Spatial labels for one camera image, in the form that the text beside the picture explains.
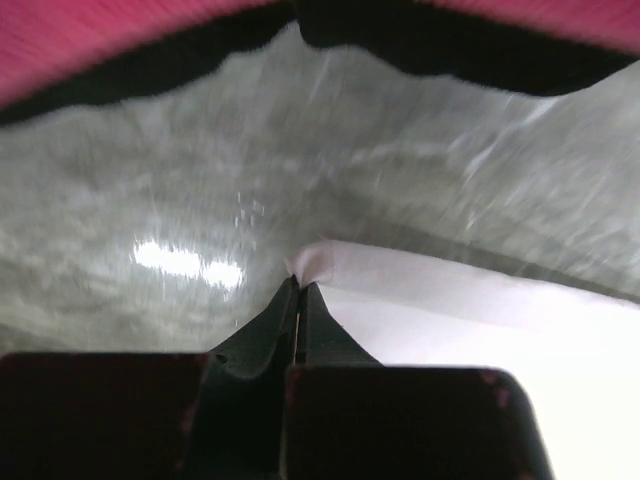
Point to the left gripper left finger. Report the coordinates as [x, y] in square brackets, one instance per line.
[237, 426]

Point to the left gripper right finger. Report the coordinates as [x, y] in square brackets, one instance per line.
[321, 340]

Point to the cream white t shirt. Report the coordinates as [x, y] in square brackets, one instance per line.
[574, 352]

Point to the black white striped cloth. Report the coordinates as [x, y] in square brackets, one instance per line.
[350, 45]

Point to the red hanging towel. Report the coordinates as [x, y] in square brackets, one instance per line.
[100, 40]

